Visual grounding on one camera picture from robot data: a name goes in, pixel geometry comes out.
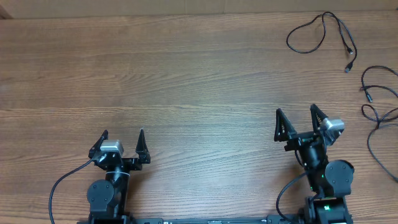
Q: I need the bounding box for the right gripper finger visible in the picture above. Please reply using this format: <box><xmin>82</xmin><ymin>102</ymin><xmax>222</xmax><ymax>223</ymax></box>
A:
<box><xmin>274</xmin><ymin>108</ymin><xmax>297</xmax><ymax>142</ymax></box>
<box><xmin>310</xmin><ymin>104</ymin><xmax>328</xmax><ymax>132</ymax></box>

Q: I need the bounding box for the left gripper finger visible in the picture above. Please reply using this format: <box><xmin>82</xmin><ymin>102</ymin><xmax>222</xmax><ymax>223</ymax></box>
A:
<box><xmin>88</xmin><ymin>129</ymin><xmax>108</xmax><ymax>159</ymax></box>
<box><xmin>136</xmin><ymin>129</ymin><xmax>151</xmax><ymax>164</ymax></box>

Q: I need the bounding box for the black USB cable short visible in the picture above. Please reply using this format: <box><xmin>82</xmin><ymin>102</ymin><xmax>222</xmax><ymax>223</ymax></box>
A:
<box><xmin>359</xmin><ymin>65</ymin><xmax>398</xmax><ymax>183</ymax></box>

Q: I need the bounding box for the black USB cable long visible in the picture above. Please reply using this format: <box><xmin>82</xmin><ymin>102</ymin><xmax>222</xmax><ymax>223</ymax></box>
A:
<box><xmin>285</xmin><ymin>11</ymin><xmax>358</xmax><ymax>73</ymax></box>

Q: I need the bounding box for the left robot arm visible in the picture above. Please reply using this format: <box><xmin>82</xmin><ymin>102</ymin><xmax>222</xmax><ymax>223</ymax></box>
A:
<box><xmin>86</xmin><ymin>130</ymin><xmax>151</xmax><ymax>223</ymax></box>

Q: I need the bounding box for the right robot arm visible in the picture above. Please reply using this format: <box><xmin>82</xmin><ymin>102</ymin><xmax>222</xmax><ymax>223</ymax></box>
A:
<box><xmin>267</xmin><ymin>104</ymin><xmax>354</xmax><ymax>223</ymax></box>

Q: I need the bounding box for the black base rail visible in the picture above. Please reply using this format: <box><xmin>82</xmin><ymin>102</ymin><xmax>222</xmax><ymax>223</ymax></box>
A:
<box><xmin>77</xmin><ymin>213</ymin><xmax>354</xmax><ymax>224</ymax></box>

